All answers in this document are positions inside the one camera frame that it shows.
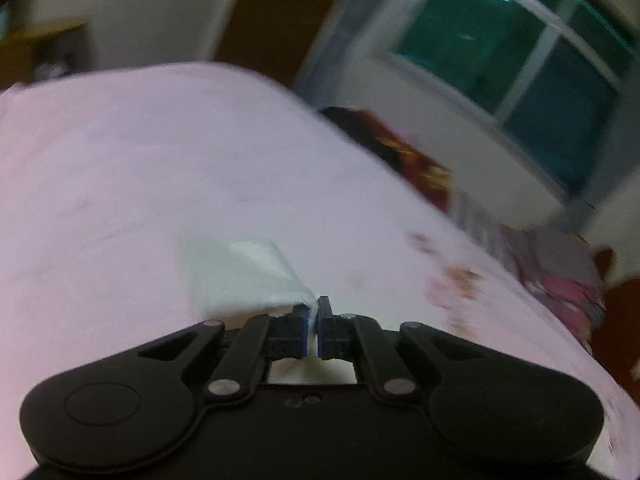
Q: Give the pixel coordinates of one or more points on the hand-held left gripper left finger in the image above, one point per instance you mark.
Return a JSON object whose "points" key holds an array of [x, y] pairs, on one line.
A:
{"points": [[301, 331]]}

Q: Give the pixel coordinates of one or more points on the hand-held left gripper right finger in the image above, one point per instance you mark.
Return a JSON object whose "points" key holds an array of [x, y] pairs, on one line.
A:
{"points": [[322, 329]]}

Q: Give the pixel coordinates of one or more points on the white knit garment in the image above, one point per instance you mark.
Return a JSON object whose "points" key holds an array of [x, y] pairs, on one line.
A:
{"points": [[240, 275]]}

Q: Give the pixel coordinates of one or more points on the stack of folded clothes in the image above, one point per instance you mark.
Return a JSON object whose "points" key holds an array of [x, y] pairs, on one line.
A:
{"points": [[565, 280]]}

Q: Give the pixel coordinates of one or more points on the dark red patterned cloth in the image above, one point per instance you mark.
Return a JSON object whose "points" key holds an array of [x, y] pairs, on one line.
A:
{"points": [[415, 165]]}

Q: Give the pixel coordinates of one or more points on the striped pillow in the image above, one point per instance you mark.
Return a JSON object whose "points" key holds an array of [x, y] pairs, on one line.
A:
{"points": [[480, 225]]}

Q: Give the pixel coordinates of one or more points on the black cloth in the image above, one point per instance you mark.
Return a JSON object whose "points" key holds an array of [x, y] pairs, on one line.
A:
{"points": [[345, 117]]}

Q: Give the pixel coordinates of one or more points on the pink floral bed sheet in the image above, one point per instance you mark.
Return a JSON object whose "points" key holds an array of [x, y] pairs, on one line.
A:
{"points": [[150, 170]]}

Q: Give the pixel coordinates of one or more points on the heart-shaped red headboard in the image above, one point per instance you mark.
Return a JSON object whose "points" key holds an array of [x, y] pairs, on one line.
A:
{"points": [[622, 330]]}

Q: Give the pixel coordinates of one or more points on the brown wooden door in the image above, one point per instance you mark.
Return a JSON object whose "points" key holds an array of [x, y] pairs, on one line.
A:
{"points": [[280, 15]]}

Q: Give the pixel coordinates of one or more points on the window with white frame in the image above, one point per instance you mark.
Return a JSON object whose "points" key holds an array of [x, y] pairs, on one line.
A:
{"points": [[520, 55]]}

